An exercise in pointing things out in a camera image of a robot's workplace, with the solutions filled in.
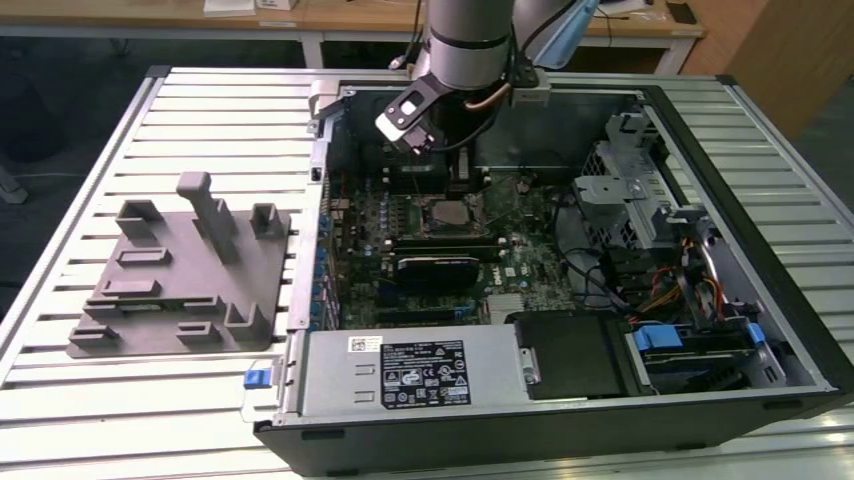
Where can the metal drive cage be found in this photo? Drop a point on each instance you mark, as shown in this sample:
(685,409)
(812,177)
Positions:
(610,192)

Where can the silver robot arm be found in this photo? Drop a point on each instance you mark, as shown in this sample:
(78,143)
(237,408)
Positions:
(467,30)

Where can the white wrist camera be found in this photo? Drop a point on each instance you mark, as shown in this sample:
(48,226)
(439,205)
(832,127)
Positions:
(395,129)

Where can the silver square CPU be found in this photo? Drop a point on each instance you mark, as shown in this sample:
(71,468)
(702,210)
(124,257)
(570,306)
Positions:
(446,214)

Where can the black expansion slot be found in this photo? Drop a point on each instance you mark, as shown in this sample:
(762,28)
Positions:
(410,316)

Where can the green motherboard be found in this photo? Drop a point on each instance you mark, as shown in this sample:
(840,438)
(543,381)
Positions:
(534,240)

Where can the grey power supply unit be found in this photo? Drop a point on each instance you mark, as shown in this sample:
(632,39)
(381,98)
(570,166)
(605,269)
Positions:
(334,370)

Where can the round coin cell battery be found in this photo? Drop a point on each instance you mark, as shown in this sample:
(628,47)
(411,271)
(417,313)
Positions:
(525,184)

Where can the blue plastic latch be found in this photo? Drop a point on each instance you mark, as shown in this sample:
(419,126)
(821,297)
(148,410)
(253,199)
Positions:
(259,378)

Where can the small white box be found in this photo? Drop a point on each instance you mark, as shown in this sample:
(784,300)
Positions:
(277,3)

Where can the wooden cabinet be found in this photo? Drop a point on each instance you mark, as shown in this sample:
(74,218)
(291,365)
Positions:
(788,50)

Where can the black plastic cover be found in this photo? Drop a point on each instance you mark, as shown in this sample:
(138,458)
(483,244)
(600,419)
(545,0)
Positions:
(574,355)

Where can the black open PC case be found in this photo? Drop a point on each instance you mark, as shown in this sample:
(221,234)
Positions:
(467,440)

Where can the wooden desk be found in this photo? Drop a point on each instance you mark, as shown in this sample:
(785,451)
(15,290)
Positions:
(134,21)

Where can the CPU socket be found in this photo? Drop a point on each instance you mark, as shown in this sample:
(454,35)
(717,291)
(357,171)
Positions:
(419,222)

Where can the blue disk carrier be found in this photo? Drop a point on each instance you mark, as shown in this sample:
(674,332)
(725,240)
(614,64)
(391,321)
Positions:
(657,340)

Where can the white chair base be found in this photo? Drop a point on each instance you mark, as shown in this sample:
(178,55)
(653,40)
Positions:
(12,192)

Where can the white cardboard box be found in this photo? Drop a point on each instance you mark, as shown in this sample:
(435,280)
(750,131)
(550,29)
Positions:
(227,5)

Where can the grey plastic parts rack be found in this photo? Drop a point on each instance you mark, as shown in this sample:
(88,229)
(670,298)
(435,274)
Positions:
(201,280)

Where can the silver chipset heat sink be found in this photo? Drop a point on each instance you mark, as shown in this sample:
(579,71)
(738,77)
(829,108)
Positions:
(507,309)

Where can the silver case latch bracket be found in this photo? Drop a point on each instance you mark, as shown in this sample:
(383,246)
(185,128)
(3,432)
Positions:
(323,92)

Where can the black phone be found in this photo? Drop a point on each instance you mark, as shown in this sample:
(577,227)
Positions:
(682,12)

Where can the black graphics card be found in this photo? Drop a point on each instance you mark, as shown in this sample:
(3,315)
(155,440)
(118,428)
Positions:
(437,275)

